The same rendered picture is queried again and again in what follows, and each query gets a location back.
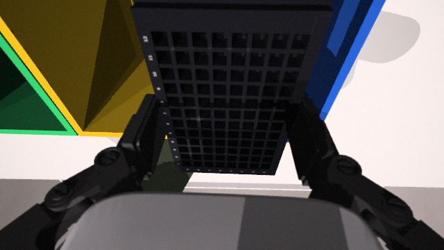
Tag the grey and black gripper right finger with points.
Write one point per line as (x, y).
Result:
(341, 181)

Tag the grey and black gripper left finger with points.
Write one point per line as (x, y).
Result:
(115, 170)

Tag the yellow bin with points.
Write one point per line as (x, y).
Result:
(86, 54)

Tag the blue open-top bin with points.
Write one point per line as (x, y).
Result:
(350, 25)

